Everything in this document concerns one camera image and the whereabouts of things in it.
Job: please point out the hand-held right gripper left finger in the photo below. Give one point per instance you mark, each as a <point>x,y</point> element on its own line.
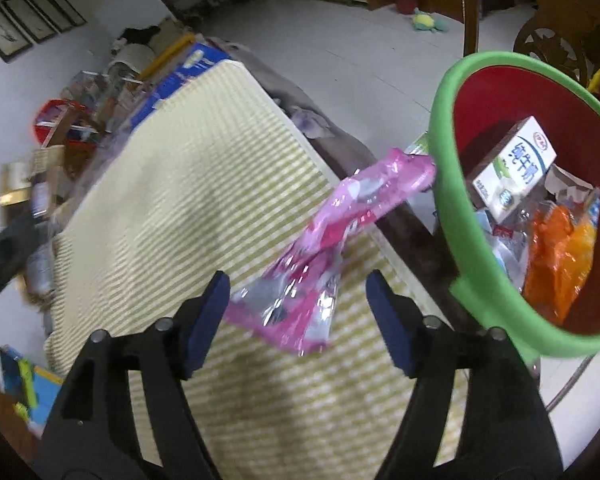
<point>205,325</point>

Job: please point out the red bucket with green rim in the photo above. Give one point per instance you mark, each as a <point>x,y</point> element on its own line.
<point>480,110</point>

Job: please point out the wooden sofa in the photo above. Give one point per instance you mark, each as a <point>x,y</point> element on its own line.
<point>135,57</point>

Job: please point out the silver foil wrapper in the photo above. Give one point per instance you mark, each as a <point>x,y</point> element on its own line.
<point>510,255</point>

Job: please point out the pink plastic wrapper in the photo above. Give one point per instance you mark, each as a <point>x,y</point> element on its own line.
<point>320,260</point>

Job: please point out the red basket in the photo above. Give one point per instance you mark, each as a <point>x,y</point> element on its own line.
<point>50,110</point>

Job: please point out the panda plush toy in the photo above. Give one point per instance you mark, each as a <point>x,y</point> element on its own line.
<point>140,35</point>

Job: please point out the blue picture book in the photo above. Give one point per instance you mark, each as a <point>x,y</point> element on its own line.
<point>30,385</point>

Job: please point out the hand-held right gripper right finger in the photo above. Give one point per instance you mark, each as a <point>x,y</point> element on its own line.
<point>390,320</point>

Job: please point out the blue booklet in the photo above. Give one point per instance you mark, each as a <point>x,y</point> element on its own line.
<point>180,80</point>

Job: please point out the green white cardboard box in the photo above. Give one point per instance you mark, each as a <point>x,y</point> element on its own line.
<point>417,146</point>

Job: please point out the green striped mat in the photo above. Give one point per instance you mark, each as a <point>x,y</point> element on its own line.
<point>180,185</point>

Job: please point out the small red waste bin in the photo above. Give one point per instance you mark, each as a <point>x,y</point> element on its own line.
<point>405,2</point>

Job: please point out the orange plastic wrapper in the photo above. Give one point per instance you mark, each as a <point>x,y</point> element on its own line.
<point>550,260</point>

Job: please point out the framed wall picture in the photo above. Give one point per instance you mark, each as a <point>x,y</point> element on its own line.
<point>5,32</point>
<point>67,9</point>
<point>30,20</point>
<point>51,12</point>

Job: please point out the white milk carton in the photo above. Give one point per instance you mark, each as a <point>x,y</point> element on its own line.
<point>520,160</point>

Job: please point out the green yellow plush toy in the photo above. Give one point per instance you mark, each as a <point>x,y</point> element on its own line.
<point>427,21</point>

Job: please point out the white book rack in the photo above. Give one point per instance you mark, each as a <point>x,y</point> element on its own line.
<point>100,90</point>

